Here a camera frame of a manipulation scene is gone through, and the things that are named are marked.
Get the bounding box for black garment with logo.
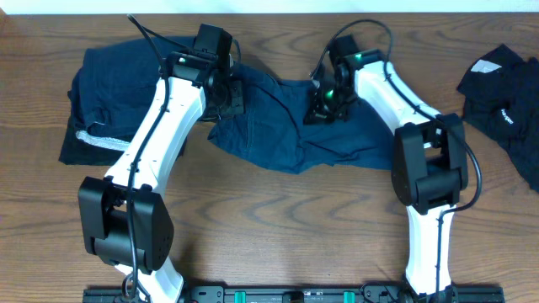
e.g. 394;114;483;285
456;44;538;191

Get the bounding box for folded black shorts white stripe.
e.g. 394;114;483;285
58;114;144;166

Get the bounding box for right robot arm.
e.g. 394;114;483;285
303;35;468;302

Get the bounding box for blue denim shorts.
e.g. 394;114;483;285
207;64;393;174

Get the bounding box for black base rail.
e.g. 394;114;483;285
82;284;505;303

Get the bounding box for folded navy shorts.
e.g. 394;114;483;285
67;39;160;138

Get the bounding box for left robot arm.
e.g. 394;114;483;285
77;24;244;302

